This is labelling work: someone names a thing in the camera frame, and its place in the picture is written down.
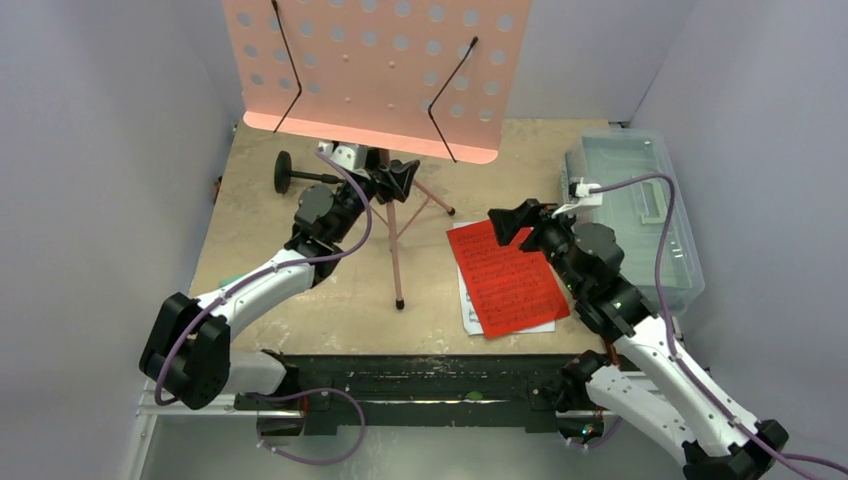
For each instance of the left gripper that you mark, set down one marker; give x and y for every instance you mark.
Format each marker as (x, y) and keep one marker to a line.
(397, 184)

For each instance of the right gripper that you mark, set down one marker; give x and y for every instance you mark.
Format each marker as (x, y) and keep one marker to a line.
(531, 225)

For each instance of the red sheet music page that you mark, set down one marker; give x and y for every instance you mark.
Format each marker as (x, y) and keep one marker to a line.
(507, 285)

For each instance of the pink music stand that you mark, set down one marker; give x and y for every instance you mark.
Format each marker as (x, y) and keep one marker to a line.
(429, 78)

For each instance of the white sheet music page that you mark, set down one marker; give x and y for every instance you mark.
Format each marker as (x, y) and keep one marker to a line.
(470, 314)

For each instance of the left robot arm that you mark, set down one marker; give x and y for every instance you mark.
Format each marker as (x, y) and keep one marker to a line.
(189, 354)

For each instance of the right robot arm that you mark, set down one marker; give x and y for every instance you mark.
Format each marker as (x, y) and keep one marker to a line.
(688, 415)

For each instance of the black microphone desk stand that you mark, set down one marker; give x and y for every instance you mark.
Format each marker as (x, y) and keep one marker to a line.
(284, 174)

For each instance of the clear plastic storage box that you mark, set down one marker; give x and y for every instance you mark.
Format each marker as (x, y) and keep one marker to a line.
(637, 213)

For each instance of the copper clamp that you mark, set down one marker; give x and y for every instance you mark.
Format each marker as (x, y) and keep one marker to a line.
(612, 353)

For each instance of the teal toy microphone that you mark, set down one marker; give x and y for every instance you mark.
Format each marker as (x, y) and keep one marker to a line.
(226, 281)

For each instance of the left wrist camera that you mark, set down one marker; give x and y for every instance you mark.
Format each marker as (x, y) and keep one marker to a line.
(349, 156)

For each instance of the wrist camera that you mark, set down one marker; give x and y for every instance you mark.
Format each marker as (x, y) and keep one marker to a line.
(581, 197)
(349, 156)

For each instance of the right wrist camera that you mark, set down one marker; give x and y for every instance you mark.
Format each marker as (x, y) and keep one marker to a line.
(581, 197)

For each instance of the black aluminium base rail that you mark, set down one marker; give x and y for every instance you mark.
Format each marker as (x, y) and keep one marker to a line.
(331, 391)

